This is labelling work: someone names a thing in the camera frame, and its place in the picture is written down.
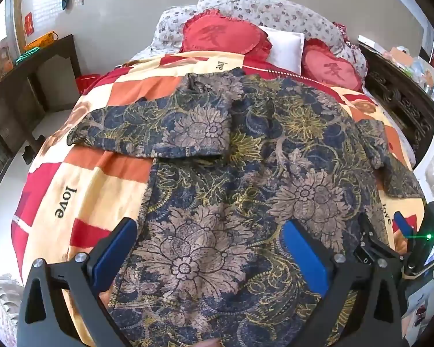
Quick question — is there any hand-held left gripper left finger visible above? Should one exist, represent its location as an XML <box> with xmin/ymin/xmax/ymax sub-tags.
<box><xmin>17</xmin><ymin>218</ymin><xmax>138</xmax><ymax>347</ymax></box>

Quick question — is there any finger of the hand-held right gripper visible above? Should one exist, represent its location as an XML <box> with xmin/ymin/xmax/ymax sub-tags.
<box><xmin>393</xmin><ymin>211</ymin><xmax>416</xmax><ymax>241</ymax></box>
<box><xmin>354</xmin><ymin>213</ymin><xmax>402</xmax><ymax>265</ymax></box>

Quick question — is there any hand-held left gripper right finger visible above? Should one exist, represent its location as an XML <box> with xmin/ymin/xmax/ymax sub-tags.
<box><xmin>282</xmin><ymin>219</ymin><xmax>409</xmax><ymax>347</ymax></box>

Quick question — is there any navy floral patterned shirt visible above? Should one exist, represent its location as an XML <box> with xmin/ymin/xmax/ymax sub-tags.
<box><xmin>67</xmin><ymin>69</ymin><xmax>425</xmax><ymax>347</ymax></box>

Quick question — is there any red orange checkered blanket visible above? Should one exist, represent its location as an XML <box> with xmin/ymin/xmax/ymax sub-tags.
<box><xmin>11</xmin><ymin>51</ymin><xmax>425</xmax><ymax>347</ymax></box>

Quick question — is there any pale lace cloth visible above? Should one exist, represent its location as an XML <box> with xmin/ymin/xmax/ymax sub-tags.
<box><xmin>0</xmin><ymin>273</ymin><xmax>24</xmax><ymax>347</ymax></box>

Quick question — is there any dark carved wooden cabinet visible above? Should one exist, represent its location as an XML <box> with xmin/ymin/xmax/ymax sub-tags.
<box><xmin>358</xmin><ymin>41</ymin><xmax>434</xmax><ymax>169</ymax></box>

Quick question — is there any pile of colourful small packages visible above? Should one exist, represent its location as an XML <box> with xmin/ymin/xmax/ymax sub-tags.
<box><xmin>383</xmin><ymin>45</ymin><xmax>434</xmax><ymax>102</ymax></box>

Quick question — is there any small red heart pillow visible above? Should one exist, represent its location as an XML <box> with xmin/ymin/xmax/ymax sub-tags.
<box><xmin>302</xmin><ymin>38</ymin><xmax>364</xmax><ymax>93</ymax></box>

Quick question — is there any dark wooden desk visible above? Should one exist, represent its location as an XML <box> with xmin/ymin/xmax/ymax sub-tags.
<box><xmin>0</xmin><ymin>34</ymin><xmax>82</xmax><ymax>156</ymax></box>

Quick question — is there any white pillow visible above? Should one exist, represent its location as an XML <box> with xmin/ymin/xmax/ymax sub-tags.
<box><xmin>257</xmin><ymin>25</ymin><xmax>306</xmax><ymax>75</ymax></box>

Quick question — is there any green plastic item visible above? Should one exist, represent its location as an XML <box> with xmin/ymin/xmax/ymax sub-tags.
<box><xmin>14</xmin><ymin>47</ymin><xmax>40</xmax><ymax>66</ymax></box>

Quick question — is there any large red heart pillow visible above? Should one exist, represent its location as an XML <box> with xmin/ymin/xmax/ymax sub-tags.
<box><xmin>180</xmin><ymin>10</ymin><xmax>273</xmax><ymax>62</ymax></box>

